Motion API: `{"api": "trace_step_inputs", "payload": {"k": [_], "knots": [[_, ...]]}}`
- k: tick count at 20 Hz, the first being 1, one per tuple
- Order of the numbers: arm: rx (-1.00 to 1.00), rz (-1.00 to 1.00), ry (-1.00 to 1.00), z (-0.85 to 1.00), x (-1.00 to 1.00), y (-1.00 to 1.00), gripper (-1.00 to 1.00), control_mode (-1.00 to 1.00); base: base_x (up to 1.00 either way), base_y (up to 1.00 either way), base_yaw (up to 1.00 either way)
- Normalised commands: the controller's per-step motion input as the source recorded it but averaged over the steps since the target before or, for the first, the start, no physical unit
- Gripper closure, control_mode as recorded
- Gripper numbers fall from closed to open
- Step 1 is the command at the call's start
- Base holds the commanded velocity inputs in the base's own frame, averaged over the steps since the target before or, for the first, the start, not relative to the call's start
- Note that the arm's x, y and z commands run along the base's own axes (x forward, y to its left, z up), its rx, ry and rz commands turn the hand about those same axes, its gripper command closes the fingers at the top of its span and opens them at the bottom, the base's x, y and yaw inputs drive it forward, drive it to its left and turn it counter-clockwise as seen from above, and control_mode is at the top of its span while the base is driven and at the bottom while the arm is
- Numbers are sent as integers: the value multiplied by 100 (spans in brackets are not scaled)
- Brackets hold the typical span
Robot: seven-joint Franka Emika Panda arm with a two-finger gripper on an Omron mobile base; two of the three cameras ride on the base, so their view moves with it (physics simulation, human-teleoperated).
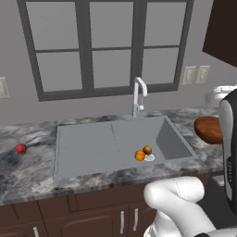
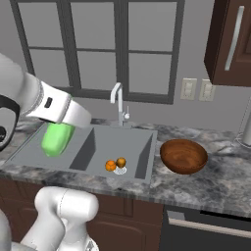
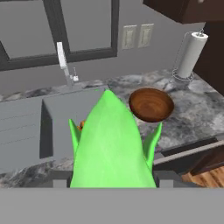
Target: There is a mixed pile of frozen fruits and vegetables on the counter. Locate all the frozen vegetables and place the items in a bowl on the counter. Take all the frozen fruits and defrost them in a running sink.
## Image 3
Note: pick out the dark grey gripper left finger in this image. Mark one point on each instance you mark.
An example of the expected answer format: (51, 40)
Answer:
(59, 178)

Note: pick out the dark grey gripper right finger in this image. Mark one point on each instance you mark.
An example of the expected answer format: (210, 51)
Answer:
(167, 178)

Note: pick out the grey sink basin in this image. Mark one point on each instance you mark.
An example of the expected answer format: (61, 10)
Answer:
(26, 125)

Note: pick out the brown wooden bowl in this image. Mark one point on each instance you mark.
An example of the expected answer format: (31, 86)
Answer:
(150, 104)

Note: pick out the silver sink tap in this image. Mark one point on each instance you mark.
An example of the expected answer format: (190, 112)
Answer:
(62, 59)

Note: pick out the dark brown drawer front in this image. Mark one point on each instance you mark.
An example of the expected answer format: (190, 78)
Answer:
(201, 162)

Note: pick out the small orange food item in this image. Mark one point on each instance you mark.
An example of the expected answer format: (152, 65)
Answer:
(80, 125)

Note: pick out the dark framed window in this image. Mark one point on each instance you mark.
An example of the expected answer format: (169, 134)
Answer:
(58, 55)

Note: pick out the white paper towel roll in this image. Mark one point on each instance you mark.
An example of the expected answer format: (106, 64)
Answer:
(191, 55)

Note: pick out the dark brown tall cabinet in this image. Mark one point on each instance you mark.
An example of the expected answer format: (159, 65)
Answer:
(211, 58)

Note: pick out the dark brown upper cupboard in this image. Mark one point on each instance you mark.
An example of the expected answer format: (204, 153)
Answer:
(186, 10)

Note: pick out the beige wall outlet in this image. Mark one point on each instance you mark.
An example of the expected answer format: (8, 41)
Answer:
(145, 35)
(129, 36)

